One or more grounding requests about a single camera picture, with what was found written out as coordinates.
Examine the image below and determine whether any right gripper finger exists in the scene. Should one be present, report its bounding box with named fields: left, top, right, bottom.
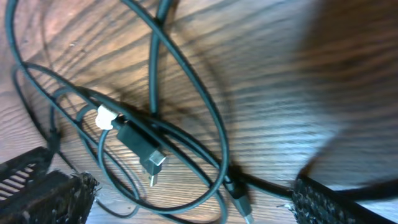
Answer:
left=292, top=177, right=394, bottom=224

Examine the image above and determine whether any thick black cable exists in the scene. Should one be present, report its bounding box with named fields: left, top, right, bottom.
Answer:
left=4, top=0, right=398, bottom=224

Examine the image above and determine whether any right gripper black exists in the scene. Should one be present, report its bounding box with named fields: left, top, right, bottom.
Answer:
left=1, top=147, right=98, bottom=224

